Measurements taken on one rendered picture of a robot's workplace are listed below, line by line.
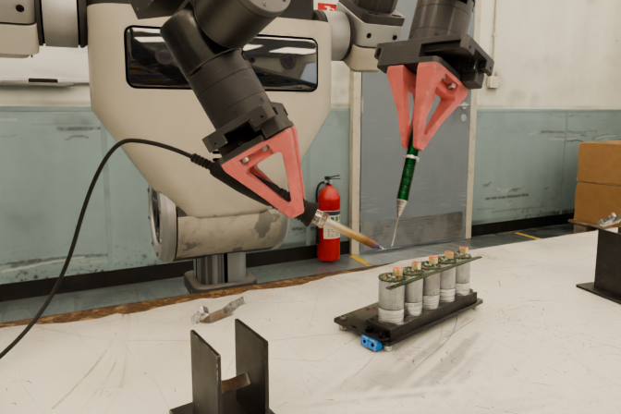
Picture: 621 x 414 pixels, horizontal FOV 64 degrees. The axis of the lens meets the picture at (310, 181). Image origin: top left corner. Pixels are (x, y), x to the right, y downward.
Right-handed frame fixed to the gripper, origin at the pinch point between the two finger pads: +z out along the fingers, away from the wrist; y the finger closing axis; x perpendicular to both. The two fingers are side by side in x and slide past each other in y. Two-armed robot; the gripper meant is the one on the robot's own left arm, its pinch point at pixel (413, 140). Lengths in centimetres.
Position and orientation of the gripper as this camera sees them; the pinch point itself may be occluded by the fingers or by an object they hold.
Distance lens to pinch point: 49.7
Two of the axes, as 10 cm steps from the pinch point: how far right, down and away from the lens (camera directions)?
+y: 7.1, 0.9, -7.0
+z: -2.5, 9.6, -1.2
